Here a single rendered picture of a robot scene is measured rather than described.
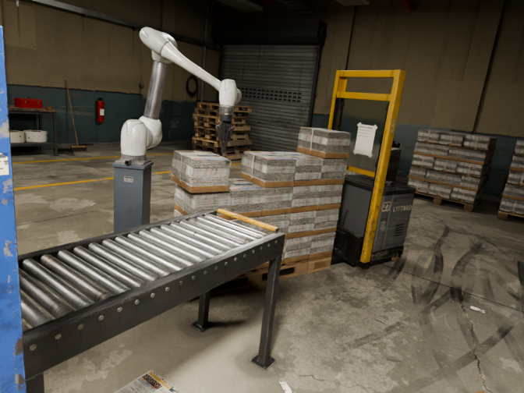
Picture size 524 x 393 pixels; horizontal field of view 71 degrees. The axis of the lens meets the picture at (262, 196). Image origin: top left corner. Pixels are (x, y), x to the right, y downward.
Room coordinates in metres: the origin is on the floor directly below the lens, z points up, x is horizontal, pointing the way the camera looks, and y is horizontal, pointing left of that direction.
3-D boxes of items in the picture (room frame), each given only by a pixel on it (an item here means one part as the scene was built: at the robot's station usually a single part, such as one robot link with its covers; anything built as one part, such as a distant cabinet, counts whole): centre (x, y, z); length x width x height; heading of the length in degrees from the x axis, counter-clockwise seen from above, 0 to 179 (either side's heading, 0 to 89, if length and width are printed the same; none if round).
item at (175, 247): (1.59, 0.39, 0.77); 0.47 x 0.05 x 0.05; 55
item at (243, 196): (2.92, 0.09, 0.42); 1.17 x 0.39 x 0.83; 126
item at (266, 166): (3.00, -0.02, 0.95); 0.38 x 0.29 x 0.23; 35
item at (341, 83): (3.86, -0.66, 0.97); 0.09 x 0.09 x 1.75; 36
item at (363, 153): (3.60, -0.87, 1.28); 0.57 x 0.01 x 0.65; 36
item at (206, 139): (9.64, 1.22, 0.65); 1.33 x 0.94 x 1.30; 149
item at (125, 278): (1.32, 0.57, 0.77); 0.47 x 0.05 x 0.05; 55
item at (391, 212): (3.81, -1.15, 0.40); 0.69 x 0.55 x 0.80; 36
